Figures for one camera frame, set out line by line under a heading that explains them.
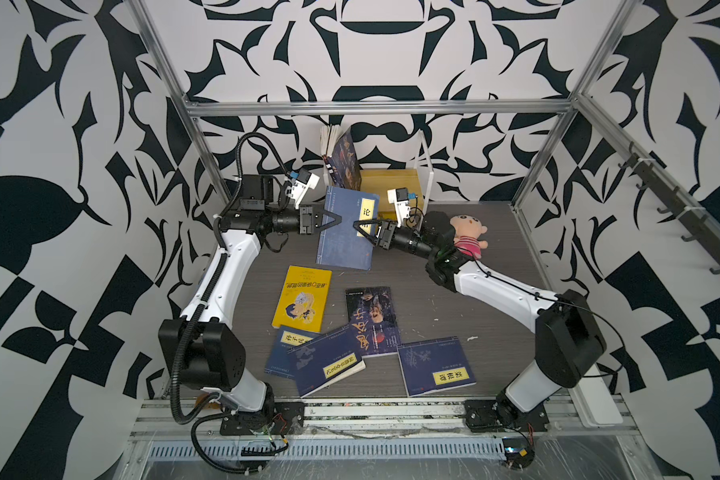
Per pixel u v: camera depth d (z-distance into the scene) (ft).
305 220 2.09
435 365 2.68
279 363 2.71
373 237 2.24
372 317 2.94
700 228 1.79
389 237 2.17
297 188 2.20
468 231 3.43
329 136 2.66
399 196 2.25
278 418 2.38
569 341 1.48
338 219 2.30
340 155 2.67
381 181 3.32
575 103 2.93
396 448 2.34
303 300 3.05
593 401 2.40
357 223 2.33
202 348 1.41
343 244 2.32
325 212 2.26
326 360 2.69
